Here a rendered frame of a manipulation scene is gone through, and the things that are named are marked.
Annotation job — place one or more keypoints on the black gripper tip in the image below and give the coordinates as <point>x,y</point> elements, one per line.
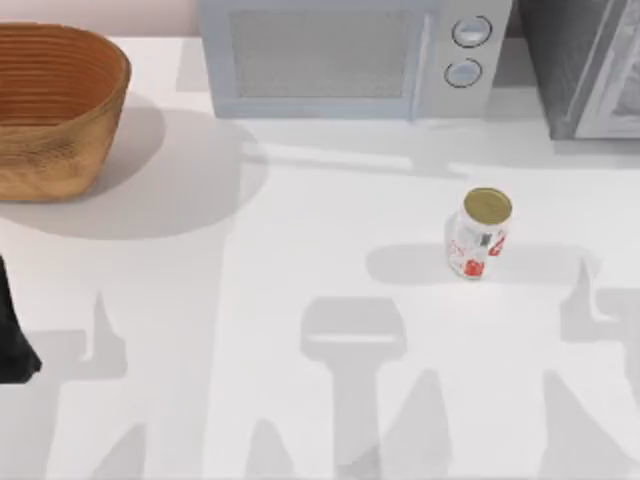
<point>12,345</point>

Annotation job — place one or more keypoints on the red and white can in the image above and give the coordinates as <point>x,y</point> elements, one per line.
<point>477,240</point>

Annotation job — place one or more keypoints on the grey cabinet with dark inside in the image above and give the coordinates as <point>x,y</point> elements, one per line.
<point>565,70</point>

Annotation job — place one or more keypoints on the pale microwave oven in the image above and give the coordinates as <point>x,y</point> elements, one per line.
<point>450,107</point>

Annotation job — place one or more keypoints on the microwave oven door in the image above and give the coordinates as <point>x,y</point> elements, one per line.
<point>320,55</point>

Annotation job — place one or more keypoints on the round microwave knob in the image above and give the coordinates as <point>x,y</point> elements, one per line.
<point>471,30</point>
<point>463,73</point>

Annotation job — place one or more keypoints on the brown woven basket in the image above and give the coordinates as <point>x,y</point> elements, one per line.
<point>60,145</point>

